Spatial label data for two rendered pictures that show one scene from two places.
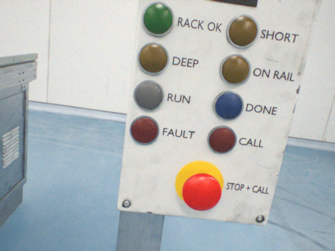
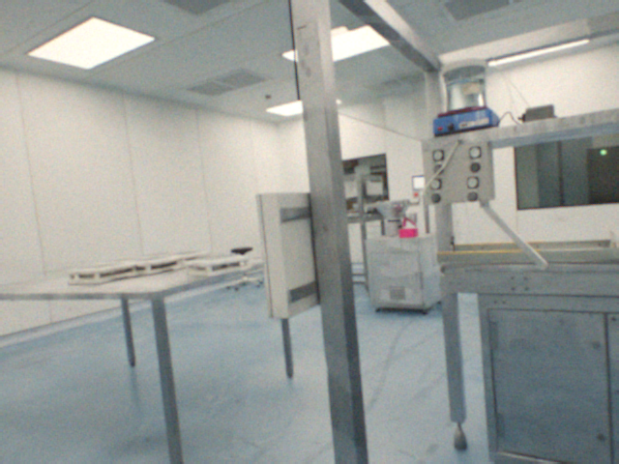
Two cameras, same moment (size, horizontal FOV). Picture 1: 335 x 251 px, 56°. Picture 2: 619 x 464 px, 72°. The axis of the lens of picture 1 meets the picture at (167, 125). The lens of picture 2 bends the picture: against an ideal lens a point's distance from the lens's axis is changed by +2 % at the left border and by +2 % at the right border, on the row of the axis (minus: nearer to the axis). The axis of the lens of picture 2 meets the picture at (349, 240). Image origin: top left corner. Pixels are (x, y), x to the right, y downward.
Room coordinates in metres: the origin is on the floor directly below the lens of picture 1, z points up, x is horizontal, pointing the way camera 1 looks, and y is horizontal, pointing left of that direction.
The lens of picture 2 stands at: (0.92, -0.77, 1.09)
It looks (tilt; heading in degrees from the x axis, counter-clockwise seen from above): 4 degrees down; 121
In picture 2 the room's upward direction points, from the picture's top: 5 degrees counter-clockwise
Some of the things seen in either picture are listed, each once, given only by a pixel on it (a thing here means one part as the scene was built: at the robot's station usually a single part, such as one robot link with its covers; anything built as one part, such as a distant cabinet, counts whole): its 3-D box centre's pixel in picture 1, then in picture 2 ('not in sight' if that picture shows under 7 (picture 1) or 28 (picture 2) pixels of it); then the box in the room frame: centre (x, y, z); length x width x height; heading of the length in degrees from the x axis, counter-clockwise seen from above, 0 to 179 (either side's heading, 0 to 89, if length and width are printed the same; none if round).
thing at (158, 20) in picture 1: (158, 19); not in sight; (0.30, 0.02, 1.08); 0.03 x 0.01 x 0.03; 94
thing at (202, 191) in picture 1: (200, 186); not in sight; (0.30, -0.04, 0.92); 0.04 x 0.04 x 0.04; 4
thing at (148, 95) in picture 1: (148, 95); not in sight; (0.30, 0.02, 1.01); 0.03 x 0.01 x 0.03; 94
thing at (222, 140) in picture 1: (222, 140); not in sight; (0.31, -0.06, 0.97); 0.03 x 0.01 x 0.03; 94
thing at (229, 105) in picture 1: (228, 106); not in sight; (0.31, -0.06, 1.01); 0.03 x 0.01 x 0.03; 94
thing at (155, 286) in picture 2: not in sight; (132, 275); (-1.53, 0.72, 0.80); 1.50 x 1.10 x 0.04; 10
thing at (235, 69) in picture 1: (235, 69); not in sight; (0.31, -0.06, 1.05); 0.03 x 0.01 x 0.03; 94
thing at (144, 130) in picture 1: (144, 130); not in sight; (0.30, 0.02, 0.97); 0.03 x 0.01 x 0.03; 94
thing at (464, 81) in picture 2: not in sight; (464, 86); (0.51, 0.79, 1.49); 0.15 x 0.15 x 0.19
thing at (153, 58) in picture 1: (153, 58); not in sight; (0.30, 0.02, 1.05); 0.03 x 0.01 x 0.03; 94
